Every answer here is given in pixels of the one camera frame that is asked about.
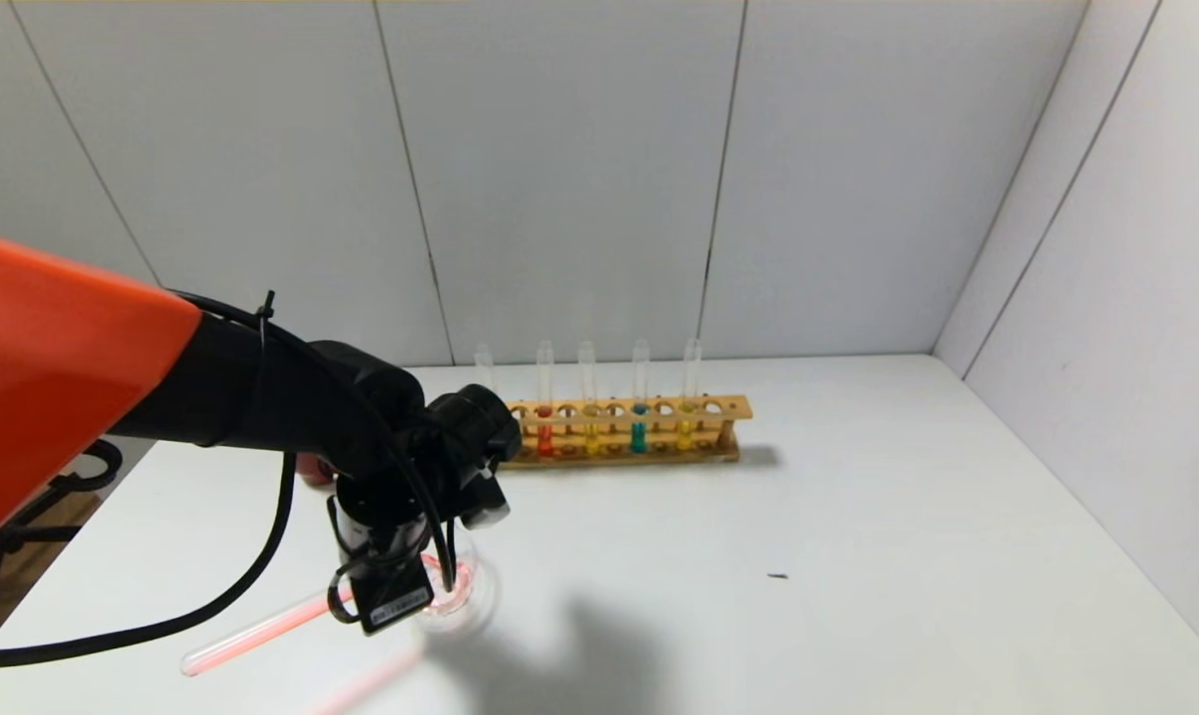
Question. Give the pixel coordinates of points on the clear glass beaker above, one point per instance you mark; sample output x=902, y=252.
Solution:
x=480, y=596

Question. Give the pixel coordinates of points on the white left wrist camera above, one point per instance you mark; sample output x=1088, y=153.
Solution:
x=485, y=508

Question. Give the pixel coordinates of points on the test tube red liquid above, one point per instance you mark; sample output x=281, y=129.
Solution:
x=545, y=442

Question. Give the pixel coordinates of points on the black metal chair base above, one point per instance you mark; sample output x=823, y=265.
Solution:
x=43, y=534

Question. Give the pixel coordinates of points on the test tube yellow liquid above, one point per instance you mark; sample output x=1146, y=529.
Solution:
x=590, y=442
x=685, y=437

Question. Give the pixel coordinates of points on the test tube orange-red liquid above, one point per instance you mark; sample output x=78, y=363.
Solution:
x=261, y=628

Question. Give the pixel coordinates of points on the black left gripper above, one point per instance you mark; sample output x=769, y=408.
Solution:
x=396, y=602

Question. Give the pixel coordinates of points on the wooden test tube rack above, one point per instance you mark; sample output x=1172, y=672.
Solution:
x=728, y=407

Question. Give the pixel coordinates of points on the test tube teal blue liquid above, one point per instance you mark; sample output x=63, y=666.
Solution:
x=485, y=367
x=639, y=437

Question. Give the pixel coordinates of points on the red plastic cup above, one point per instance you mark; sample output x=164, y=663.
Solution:
x=313, y=472

